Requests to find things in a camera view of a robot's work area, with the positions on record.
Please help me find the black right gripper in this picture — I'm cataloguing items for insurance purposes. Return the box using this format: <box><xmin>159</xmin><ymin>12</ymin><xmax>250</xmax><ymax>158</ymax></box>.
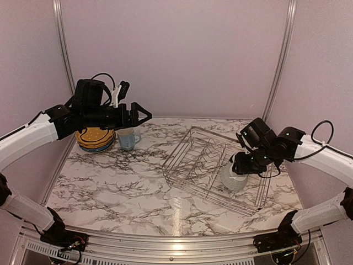
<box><xmin>233</xmin><ymin>145</ymin><xmax>275</xmax><ymax>174</ymax></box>

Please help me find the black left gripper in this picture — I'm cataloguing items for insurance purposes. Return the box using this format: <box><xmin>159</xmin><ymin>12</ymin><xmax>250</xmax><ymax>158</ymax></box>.
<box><xmin>82</xmin><ymin>102</ymin><xmax>152</xmax><ymax>131</ymax></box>

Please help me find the pale green bowl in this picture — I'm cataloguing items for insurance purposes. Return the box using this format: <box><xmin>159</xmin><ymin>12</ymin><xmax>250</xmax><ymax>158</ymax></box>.
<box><xmin>219</xmin><ymin>163</ymin><xmax>248</xmax><ymax>192</ymax></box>

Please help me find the light blue mug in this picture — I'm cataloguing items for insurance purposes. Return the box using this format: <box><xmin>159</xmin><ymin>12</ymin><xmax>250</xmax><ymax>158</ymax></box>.
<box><xmin>116</xmin><ymin>128</ymin><xmax>142</xmax><ymax>151</ymax></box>

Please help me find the blue polka dot plate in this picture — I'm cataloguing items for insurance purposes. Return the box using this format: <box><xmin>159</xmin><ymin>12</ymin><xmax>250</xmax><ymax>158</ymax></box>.
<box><xmin>79</xmin><ymin>139</ymin><xmax>115</xmax><ymax>153</ymax></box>

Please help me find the yellow polka dot plate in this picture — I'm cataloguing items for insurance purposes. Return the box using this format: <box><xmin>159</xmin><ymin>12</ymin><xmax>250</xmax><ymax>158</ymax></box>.
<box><xmin>77</xmin><ymin>136</ymin><xmax>115</xmax><ymax>149</ymax></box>
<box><xmin>75</xmin><ymin>128</ymin><xmax>115</xmax><ymax>142</ymax></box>

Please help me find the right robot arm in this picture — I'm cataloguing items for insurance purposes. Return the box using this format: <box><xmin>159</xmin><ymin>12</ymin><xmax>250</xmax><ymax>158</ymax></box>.
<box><xmin>228</xmin><ymin>118</ymin><xmax>352</xmax><ymax>247</ymax></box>

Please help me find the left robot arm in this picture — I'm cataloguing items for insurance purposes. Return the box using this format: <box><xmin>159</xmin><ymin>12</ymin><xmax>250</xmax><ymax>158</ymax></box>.
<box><xmin>1</xmin><ymin>79</ymin><xmax>152</xmax><ymax>246</ymax></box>

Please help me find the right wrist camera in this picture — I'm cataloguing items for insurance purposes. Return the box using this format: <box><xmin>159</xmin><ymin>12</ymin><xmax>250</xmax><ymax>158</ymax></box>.
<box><xmin>236</xmin><ymin>133</ymin><xmax>248</xmax><ymax>148</ymax></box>

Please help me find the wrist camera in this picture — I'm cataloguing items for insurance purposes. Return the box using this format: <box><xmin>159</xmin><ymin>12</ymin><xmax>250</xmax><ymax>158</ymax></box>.
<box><xmin>110</xmin><ymin>81</ymin><xmax>130</xmax><ymax>108</ymax></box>
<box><xmin>236</xmin><ymin>133</ymin><xmax>248</xmax><ymax>148</ymax></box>

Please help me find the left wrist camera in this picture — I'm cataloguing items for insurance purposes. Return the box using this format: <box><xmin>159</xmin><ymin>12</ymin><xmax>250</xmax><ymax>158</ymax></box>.
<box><xmin>110</xmin><ymin>81</ymin><xmax>130</xmax><ymax>108</ymax></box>

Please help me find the metal wire dish rack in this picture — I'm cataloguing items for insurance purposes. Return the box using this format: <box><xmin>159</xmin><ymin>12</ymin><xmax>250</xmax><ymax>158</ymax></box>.
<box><xmin>162</xmin><ymin>126</ymin><xmax>274</xmax><ymax>216</ymax></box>

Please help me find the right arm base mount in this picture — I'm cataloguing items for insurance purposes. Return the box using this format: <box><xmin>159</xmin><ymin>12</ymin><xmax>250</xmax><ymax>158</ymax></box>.
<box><xmin>253</xmin><ymin>231</ymin><xmax>302</xmax><ymax>253</ymax></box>

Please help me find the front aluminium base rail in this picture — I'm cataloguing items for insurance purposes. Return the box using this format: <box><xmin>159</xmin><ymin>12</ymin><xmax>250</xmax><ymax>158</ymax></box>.
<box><xmin>10</xmin><ymin>222</ymin><xmax>331</xmax><ymax>264</ymax></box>

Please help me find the left aluminium frame post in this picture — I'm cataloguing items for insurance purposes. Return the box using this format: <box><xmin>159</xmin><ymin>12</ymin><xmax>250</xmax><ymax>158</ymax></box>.
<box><xmin>52</xmin><ymin>0</ymin><xmax>75</xmax><ymax>95</ymax></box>

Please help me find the aluminium frame post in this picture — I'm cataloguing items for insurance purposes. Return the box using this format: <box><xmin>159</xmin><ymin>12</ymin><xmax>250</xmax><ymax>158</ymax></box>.
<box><xmin>262</xmin><ymin>0</ymin><xmax>298</xmax><ymax>121</ymax></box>
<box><xmin>52</xmin><ymin>0</ymin><xmax>75</xmax><ymax>95</ymax></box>

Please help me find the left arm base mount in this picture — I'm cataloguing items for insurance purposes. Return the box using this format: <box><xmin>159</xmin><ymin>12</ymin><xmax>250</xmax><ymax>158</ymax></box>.
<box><xmin>40</xmin><ymin>230</ymin><xmax>88</xmax><ymax>252</ymax></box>

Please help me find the right aluminium frame post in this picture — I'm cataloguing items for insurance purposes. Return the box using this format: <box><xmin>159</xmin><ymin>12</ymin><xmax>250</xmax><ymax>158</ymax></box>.
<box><xmin>262</xmin><ymin>0</ymin><xmax>298</xmax><ymax>121</ymax></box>

